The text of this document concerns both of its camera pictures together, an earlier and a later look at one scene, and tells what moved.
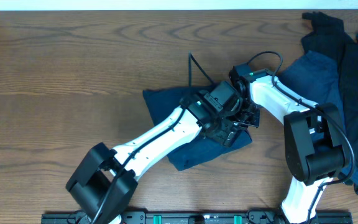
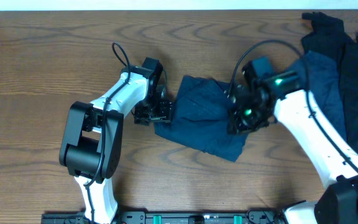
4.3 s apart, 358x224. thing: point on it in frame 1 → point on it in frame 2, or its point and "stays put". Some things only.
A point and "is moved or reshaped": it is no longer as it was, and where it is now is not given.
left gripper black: [226, 135] → [155, 112]
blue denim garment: [316, 76] stays put
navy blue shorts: [161, 102] is moved or reshaped
